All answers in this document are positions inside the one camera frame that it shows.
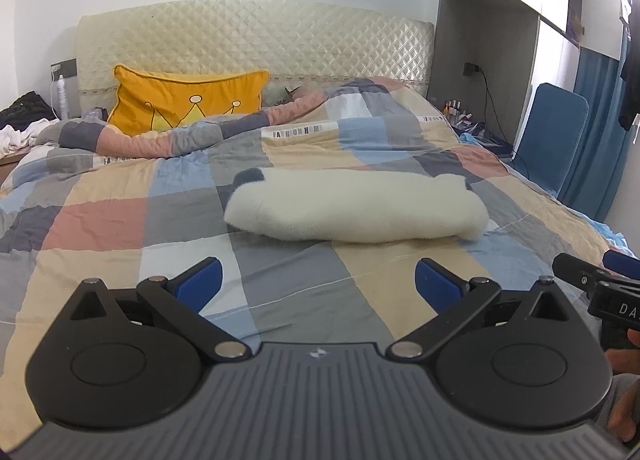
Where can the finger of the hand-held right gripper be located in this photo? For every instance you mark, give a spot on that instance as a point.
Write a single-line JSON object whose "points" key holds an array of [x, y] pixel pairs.
{"points": [[622, 266], [580, 272]]}

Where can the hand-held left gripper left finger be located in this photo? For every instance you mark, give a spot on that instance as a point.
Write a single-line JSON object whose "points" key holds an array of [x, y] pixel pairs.
{"points": [[197, 285]]}

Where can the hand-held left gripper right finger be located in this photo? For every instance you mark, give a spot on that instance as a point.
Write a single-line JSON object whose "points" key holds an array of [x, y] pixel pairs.
{"points": [[440, 285]]}

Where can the cream fleece striped garment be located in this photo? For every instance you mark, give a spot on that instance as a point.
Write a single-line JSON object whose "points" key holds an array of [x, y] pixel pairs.
{"points": [[350, 210]]}

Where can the dark hanging clothes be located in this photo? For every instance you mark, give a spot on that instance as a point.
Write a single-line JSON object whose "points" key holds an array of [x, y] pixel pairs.
{"points": [[631, 79]]}

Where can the pile of white clothes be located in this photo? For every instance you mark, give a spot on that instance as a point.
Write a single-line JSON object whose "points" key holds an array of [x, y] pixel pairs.
{"points": [[20, 137]]}

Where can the person's right hand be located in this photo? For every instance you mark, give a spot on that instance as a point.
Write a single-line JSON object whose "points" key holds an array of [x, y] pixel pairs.
{"points": [[631, 410]]}

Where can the light blue bed sheet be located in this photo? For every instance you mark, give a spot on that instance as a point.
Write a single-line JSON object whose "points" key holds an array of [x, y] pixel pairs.
{"points": [[617, 237]]}

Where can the patchwork checked quilt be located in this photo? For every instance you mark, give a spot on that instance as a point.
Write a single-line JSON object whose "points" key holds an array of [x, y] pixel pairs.
{"points": [[150, 220]]}

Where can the blue curtain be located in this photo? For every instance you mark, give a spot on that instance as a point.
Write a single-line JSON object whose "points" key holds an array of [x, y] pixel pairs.
{"points": [[600, 139]]}

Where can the blue chair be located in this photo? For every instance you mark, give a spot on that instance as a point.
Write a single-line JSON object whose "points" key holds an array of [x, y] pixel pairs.
{"points": [[550, 139]]}

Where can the light blue plastic bag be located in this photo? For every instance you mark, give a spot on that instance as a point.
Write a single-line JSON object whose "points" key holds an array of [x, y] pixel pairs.
{"points": [[482, 142]]}

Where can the row of small cosmetic bottles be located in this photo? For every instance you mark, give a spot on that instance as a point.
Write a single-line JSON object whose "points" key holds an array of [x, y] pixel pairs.
{"points": [[456, 110]]}

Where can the yellow crown print pillow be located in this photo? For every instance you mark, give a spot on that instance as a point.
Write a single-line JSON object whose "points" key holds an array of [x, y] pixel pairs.
{"points": [[150, 89]]}

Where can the grey cloth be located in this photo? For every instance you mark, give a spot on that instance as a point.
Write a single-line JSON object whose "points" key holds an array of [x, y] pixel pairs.
{"points": [[294, 92]]}

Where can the brown nightstand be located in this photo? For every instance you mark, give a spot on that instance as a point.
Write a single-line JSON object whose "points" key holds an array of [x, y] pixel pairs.
{"points": [[7, 167]]}

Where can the cream quilted headboard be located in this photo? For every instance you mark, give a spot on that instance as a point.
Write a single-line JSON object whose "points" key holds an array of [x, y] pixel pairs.
{"points": [[250, 39]]}

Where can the black wall charger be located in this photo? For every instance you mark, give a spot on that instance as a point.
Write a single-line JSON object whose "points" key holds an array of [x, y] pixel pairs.
{"points": [[471, 68]]}

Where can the grey wall socket plate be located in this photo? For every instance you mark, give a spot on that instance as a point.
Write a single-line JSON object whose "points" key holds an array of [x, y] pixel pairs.
{"points": [[67, 67]]}

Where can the grey wall cabinet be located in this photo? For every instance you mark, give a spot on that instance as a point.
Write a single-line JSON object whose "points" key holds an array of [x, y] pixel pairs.
{"points": [[460, 29]]}

